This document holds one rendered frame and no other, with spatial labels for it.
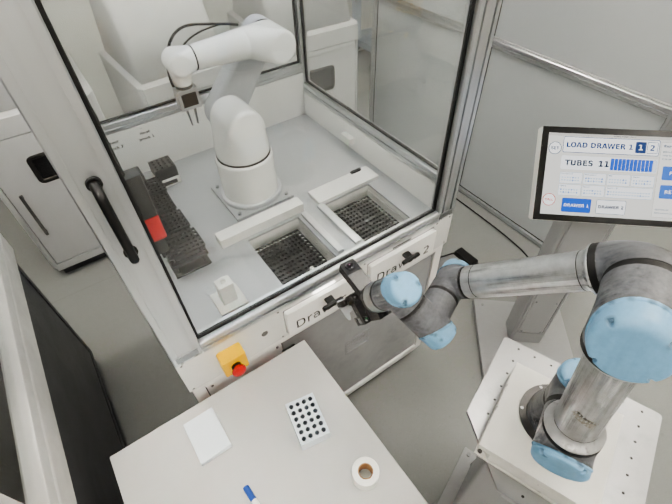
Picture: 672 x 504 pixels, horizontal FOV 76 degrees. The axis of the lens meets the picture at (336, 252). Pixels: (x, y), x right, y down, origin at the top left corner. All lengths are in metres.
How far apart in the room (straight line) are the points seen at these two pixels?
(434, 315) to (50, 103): 0.76
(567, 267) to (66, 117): 0.86
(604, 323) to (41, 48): 0.86
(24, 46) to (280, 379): 1.01
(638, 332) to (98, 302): 2.60
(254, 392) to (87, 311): 1.64
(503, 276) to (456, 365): 1.40
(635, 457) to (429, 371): 1.05
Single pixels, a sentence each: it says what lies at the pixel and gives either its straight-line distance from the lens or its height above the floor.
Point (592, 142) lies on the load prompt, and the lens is 1.68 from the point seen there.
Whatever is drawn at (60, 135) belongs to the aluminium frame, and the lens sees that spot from 0.78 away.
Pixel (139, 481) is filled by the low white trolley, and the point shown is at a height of 0.76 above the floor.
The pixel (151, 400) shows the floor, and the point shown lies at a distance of 2.35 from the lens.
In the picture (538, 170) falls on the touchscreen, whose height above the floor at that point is 1.09.
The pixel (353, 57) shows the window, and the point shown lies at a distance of 0.97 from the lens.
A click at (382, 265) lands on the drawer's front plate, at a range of 1.41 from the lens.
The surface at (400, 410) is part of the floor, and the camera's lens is 2.15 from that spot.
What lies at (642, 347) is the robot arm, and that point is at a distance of 0.73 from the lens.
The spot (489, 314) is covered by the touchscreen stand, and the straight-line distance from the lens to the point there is 2.47.
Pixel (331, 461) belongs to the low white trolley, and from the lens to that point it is 1.26.
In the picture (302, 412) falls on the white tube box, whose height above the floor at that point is 0.80.
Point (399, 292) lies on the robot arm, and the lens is 0.88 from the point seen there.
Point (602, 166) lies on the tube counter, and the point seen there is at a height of 1.11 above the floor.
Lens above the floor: 1.96
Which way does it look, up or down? 47 degrees down
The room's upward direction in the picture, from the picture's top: 2 degrees counter-clockwise
